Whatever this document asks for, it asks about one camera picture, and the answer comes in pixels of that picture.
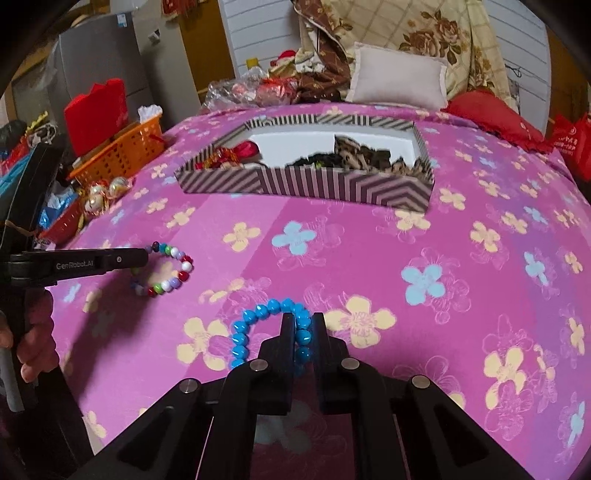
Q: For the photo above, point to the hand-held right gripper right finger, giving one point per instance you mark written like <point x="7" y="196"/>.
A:
<point x="330" y="374"/>

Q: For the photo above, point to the black scrunchie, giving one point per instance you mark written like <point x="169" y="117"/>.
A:
<point x="316" y="161"/>

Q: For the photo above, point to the grey refrigerator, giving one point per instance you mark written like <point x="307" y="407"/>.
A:
<point x="106" y="55"/>

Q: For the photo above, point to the striped jewelry box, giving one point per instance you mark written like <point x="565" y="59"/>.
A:
<point x="304" y="180"/>

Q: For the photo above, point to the person's left hand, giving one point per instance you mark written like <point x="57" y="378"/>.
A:
<point x="41" y="341"/>

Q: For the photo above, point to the cream floral quilt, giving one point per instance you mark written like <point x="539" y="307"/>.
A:
<point x="438" y="37"/>

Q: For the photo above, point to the clear plastic bag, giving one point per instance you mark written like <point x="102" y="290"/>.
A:
<point x="235" y="90"/>

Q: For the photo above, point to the red plush toy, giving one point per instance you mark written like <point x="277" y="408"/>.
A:
<point x="284" y="57"/>

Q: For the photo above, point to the red plastic tray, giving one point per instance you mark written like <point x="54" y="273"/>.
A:
<point x="62" y="226"/>

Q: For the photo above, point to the red pillow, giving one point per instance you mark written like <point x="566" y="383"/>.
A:
<point x="498" y="120"/>

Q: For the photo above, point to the white crumpled paper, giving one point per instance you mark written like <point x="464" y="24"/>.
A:
<point x="150" y="112"/>

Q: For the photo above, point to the red gift bag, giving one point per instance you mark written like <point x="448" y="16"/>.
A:
<point x="94" y="115"/>

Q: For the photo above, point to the brown floral quilt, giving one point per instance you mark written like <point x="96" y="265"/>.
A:
<point x="323" y="74"/>

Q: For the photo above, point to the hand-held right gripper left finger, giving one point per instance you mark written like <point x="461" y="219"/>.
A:
<point x="277" y="369"/>

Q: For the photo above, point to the red fabric hair flower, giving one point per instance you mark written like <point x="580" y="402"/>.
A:
<point x="231" y="154"/>

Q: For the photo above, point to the orange plastic basket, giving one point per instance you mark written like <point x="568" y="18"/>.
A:
<point x="120" y="154"/>

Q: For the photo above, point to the grey pillow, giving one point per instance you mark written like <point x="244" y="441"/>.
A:
<point x="397" y="78"/>

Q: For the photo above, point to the shiny round ornament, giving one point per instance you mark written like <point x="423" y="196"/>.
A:
<point x="117" y="187"/>

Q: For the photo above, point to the red shopping bag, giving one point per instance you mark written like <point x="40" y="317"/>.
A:
<point x="575" y="145"/>

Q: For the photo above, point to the blue snack packets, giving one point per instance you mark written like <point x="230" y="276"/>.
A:
<point x="57" y="205"/>

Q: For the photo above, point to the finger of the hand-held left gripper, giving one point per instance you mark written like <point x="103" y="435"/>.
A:
<point x="127" y="259"/>

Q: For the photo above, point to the pink floral blanket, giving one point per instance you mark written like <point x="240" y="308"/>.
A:
<point x="369" y="258"/>

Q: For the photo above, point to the leopard print scrunchie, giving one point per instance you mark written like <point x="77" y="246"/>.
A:
<point x="369" y="154"/>

